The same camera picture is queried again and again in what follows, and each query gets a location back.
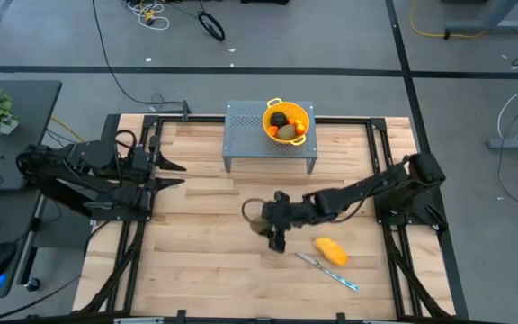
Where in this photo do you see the yellow floor cable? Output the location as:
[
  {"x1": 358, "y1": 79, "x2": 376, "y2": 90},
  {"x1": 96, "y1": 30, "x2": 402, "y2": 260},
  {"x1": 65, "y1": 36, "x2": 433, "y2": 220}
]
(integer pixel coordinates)
[
  {"x1": 50, "y1": 116, "x2": 89, "y2": 145},
  {"x1": 409, "y1": 0, "x2": 518, "y2": 51}
]

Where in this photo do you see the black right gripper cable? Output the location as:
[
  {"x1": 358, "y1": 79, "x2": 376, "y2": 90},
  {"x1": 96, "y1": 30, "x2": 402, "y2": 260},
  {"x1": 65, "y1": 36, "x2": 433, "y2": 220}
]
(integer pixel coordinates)
[{"x1": 240, "y1": 197, "x2": 267, "y2": 223}]

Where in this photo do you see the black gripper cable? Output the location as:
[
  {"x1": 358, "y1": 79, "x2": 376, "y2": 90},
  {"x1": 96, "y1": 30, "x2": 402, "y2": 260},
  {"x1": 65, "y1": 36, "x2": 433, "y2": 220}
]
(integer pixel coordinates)
[
  {"x1": 113, "y1": 129, "x2": 138, "y2": 155},
  {"x1": 240, "y1": 197, "x2": 267, "y2": 223}
]

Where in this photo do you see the grey desk foot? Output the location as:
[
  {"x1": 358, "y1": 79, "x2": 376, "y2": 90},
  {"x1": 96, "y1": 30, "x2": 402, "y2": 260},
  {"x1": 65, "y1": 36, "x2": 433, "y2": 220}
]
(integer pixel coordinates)
[
  {"x1": 442, "y1": 0, "x2": 518, "y2": 38},
  {"x1": 487, "y1": 137, "x2": 518, "y2": 151}
]

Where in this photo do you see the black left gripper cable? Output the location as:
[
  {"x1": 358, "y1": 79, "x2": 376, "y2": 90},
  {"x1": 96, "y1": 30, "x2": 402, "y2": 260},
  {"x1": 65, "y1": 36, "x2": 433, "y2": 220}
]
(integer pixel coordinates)
[{"x1": 113, "y1": 129, "x2": 138, "y2": 155}]

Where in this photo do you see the yellow plastic colander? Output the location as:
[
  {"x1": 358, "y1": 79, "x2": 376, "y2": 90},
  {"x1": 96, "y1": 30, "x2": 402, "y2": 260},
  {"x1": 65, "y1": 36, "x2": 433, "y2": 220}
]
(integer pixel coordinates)
[{"x1": 262, "y1": 97, "x2": 311, "y2": 147}]

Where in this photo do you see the brown-green kiwi fruit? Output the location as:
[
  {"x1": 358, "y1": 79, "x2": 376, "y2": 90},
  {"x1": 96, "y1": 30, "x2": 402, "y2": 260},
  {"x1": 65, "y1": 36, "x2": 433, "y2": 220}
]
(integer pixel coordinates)
[
  {"x1": 276, "y1": 123, "x2": 298, "y2": 141},
  {"x1": 248, "y1": 214, "x2": 270, "y2": 236}
]

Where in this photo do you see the black aluminium table frame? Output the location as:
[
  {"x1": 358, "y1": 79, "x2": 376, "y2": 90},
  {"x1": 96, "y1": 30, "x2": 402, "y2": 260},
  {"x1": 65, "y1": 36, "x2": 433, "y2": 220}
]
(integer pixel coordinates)
[{"x1": 72, "y1": 112, "x2": 470, "y2": 324}]

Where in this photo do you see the knife with blue striped handle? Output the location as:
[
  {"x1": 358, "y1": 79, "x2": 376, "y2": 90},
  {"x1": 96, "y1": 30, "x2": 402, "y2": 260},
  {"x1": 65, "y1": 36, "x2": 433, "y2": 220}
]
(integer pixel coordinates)
[{"x1": 295, "y1": 251, "x2": 360, "y2": 293}]

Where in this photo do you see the grey perforated metal riser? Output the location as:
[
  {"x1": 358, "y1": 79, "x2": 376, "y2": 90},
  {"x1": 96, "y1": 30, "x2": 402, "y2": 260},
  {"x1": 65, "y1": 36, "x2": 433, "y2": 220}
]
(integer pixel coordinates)
[{"x1": 221, "y1": 100, "x2": 318, "y2": 175}]

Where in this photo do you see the white cable bundle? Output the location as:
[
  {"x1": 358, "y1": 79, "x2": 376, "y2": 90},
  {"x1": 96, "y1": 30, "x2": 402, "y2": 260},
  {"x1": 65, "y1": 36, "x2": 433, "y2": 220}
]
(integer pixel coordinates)
[{"x1": 123, "y1": 0, "x2": 172, "y2": 32}]

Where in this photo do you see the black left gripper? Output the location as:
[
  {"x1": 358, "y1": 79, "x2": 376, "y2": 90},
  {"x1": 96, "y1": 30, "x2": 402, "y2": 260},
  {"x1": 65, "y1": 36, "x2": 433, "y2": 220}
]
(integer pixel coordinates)
[{"x1": 128, "y1": 134, "x2": 188, "y2": 193}]

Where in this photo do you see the black coiled ring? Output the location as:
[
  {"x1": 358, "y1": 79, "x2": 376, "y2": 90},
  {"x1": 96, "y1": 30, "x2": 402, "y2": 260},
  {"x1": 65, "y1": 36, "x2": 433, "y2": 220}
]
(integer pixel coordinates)
[{"x1": 197, "y1": 11, "x2": 227, "y2": 43}]

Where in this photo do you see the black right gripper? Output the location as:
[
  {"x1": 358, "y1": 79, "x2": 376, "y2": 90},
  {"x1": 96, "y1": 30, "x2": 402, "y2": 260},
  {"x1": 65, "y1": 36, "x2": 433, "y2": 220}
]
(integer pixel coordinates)
[{"x1": 262, "y1": 191, "x2": 317, "y2": 255}]

